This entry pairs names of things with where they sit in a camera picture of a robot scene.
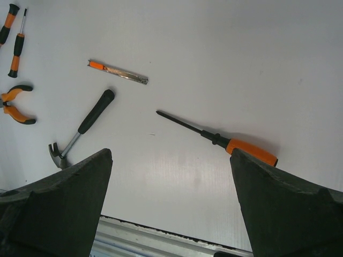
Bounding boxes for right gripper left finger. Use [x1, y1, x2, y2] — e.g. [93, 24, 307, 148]
[1, 148, 112, 256]

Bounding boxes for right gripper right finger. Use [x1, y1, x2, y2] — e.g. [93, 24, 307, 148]
[230, 149, 342, 256]

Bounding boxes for small precision screwdriver lower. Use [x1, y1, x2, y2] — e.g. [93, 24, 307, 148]
[8, 9, 27, 78]

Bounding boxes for small precision screwdriver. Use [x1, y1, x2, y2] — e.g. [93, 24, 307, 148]
[8, 9, 27, 78]
[0, 4, 20, 47]

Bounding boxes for small precision screwdriver upper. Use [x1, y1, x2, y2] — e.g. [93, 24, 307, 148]
[0, 4, 20, 47]

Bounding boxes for aluminium front rail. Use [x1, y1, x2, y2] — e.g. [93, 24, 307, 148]
[90, 216, 253, 256]

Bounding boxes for orange handle screwdriver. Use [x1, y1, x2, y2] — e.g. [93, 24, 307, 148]
[156, 110, 278, 167]

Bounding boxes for orange handle needle-nose pliers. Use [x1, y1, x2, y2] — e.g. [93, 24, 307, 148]
[0, 85, 37, 125]

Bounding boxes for black handle claw hammer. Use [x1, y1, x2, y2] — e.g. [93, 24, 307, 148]
[48, 89, 115, 170]

